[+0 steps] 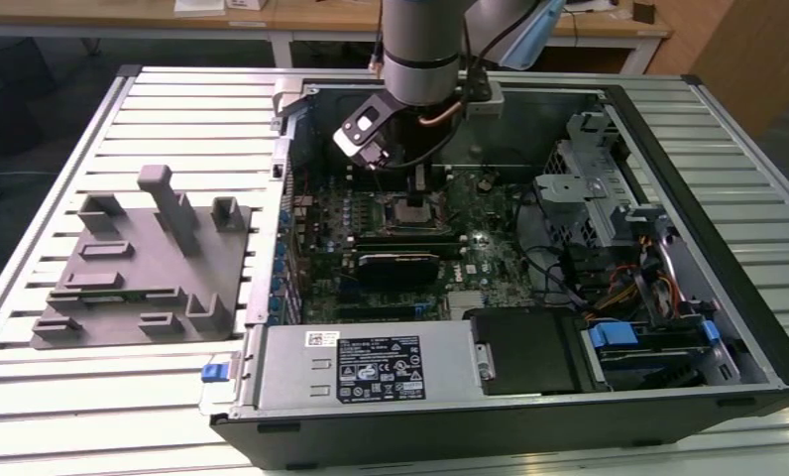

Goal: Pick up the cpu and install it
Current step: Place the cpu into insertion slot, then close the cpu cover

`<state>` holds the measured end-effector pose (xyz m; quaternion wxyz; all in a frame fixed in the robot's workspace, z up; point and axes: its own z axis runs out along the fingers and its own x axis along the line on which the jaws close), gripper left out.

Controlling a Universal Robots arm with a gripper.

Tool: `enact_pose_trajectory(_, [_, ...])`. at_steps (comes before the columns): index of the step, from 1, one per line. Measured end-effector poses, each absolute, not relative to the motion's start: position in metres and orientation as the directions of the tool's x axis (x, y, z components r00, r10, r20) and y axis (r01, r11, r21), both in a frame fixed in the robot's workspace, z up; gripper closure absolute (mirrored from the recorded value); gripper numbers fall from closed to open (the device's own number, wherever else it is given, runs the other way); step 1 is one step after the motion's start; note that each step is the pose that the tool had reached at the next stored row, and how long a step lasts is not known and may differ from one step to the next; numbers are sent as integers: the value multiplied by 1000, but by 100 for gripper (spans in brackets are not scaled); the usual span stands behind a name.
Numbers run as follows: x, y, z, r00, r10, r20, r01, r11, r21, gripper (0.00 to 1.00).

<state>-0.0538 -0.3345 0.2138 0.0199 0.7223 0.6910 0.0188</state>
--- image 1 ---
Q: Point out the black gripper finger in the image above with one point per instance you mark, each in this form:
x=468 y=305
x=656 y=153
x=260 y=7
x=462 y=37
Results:
x=419 y=186

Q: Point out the CPU socket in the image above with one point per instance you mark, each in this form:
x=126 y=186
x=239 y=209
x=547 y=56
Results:
x=411 y=229

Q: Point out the black RAM slot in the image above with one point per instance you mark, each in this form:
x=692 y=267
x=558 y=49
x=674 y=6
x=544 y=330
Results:
x=438 y=181
x=438 y=186
x=438 y=177
x=438 y=172

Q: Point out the round coin battery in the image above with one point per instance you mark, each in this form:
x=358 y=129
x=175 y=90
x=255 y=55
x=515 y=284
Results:
x=484 y=184

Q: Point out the black RAM stick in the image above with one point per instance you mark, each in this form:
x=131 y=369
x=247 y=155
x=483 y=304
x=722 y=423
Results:
x=407 y=240

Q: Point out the small black graphics card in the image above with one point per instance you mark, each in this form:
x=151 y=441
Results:
x=398 y=273

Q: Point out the green motherboard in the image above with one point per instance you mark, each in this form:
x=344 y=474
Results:
x=494 y=277

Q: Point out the grey metal drive cage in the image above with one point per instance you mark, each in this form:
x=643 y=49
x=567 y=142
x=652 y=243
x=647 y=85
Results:
x=570 y=191

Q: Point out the small silver heat sink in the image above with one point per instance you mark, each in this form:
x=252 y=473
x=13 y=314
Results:
x=466 y=302

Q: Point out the black expansion slot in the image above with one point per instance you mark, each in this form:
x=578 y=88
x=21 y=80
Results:
x=380 y=312

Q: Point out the long wooden desk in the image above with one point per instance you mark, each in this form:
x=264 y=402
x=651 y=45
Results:
x=235 y=21

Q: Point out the black plastic shroud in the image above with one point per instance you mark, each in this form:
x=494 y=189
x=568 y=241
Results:
x=526 y=352

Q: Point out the white paper box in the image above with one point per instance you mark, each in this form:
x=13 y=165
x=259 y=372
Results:
x=199 y=6

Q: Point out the blue disk carrier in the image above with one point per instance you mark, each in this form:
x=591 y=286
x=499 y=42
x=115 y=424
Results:
x=615 y=334

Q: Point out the grey parts rack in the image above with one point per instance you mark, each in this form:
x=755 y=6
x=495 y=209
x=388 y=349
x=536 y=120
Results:
x=150 y=248

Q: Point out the small brown box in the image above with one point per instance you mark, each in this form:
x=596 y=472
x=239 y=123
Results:
x=644 y=12

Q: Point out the silver power supply unit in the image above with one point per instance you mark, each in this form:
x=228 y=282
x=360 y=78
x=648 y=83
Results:
x=288 y=382

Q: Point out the small blue case latch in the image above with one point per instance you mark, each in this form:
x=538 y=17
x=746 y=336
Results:
x=214 y=373

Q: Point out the black open PC case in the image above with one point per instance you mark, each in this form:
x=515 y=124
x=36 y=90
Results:
x=434 y=436

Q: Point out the green RAM stick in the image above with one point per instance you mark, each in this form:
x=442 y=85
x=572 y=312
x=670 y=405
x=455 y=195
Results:
x=112 y=297

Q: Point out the wooden cabinet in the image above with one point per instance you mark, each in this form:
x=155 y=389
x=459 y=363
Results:
x=758 y=59

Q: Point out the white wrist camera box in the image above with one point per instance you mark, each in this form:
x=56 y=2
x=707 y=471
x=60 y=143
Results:
x=362 y=124

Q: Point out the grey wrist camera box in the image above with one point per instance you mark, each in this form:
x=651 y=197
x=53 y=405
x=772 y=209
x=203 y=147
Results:
x=483 y=99

